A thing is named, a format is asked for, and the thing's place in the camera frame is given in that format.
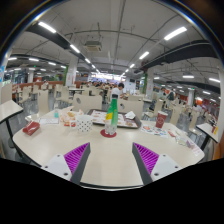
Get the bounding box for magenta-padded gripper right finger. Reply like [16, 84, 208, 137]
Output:
[131, 142, 183, 186]

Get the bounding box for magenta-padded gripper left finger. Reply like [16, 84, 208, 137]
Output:
[41, 142, 92, 186]

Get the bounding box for green plastic drink bottle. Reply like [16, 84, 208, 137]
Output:
[104, 94, 119, 136]

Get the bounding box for white black-dotted mug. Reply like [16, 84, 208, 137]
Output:
[75, 114, 94, 134]

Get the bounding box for flat round red coaster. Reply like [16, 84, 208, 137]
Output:
[100, 129, 118, 139]

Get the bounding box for red paper cup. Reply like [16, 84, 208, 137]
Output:
[155, 111, 169, 130]

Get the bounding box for clear plastic bag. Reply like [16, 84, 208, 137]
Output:
[174, 134, 198, 149]

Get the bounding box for crumpled white napkin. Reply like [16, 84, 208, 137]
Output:
[124, 110, 137, 120]

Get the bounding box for white printed card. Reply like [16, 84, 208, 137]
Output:
[38, 117, 60, 126]

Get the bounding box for brown tray with paper liner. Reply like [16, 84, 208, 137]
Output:
[87, 108, 143, 129]

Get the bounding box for red pouch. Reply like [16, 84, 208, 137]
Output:
[22, 120, 41, 137]

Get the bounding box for beige chairs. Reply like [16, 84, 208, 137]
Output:
[0, 81, 208, 126]

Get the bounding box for person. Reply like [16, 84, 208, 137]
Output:
[110, 82, 126, 100]
[167, 90, 176, 102]

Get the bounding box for beige side table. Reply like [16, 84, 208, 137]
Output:
[0, 99, 24, 158]
[195, 122, 219, 151]

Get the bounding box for ceiling air conditioner unit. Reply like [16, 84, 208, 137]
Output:
[83, 40, 103, 53]

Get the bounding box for ceiling lights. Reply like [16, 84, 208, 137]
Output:
[7, 21, 221, 96]

